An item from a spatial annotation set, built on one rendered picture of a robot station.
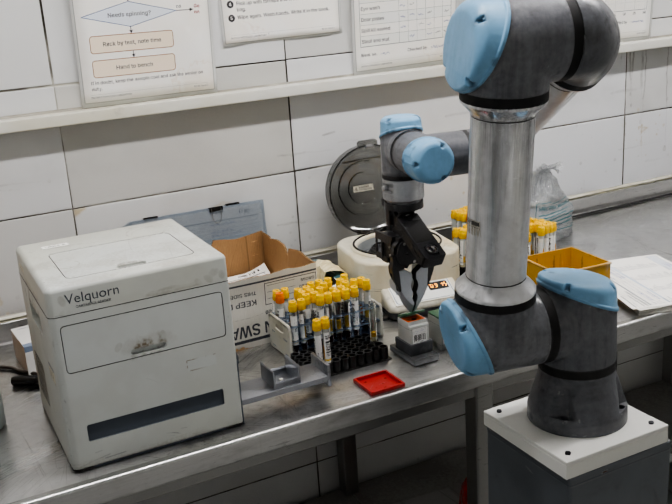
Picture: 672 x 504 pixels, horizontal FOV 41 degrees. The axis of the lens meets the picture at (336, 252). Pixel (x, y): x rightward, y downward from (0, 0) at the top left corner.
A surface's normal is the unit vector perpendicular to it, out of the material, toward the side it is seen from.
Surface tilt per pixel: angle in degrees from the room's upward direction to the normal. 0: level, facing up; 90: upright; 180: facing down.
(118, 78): 92
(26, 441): 0
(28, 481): 0
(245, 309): 87
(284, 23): 88
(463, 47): 83
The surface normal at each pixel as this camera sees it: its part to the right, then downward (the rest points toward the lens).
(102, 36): 0.48, 0.28
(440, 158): 0.28, 0.27
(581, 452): -0.07, -0.96
